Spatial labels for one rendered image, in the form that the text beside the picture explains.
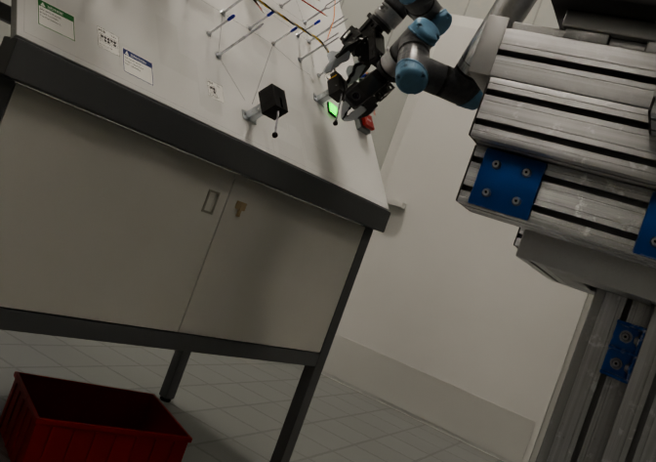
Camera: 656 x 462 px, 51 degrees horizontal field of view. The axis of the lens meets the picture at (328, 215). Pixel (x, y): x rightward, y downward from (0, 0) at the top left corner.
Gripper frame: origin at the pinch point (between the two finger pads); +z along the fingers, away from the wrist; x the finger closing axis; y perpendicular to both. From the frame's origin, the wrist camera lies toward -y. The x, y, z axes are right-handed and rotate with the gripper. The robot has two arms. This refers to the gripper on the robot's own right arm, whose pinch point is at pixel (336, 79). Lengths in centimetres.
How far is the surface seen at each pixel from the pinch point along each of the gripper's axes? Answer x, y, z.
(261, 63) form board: 24.0, -3.0, 9.1
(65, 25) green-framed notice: 77, -29, 21
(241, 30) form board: 31.0, 2.9, 6.4
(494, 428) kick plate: -202, -21, 78
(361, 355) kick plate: -178, 47, 109
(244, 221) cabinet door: 18, -33, 38
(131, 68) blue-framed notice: 63, -30, 22
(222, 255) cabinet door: 20, -38, 46
